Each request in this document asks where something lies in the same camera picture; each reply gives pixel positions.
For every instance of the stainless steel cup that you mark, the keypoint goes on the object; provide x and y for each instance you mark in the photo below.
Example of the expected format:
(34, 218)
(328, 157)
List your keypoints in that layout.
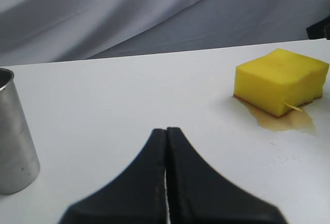
(20, 165)

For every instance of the yellow sponge block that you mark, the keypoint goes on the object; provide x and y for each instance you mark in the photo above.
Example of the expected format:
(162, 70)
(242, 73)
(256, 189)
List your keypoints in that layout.
(280, 81)

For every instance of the grey backdrop cloth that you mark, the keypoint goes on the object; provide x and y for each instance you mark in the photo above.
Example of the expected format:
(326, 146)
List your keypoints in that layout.
(42, 31)

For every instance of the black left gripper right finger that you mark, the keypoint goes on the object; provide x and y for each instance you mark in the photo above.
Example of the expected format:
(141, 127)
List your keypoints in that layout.
(199, 194)

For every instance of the brown liquid spill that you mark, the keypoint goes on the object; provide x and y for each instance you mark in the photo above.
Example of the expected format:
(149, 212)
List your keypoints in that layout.
(298, 120)

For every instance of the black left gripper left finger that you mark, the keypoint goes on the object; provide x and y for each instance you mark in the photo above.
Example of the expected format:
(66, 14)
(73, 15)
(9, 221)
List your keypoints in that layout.
(137, 195)

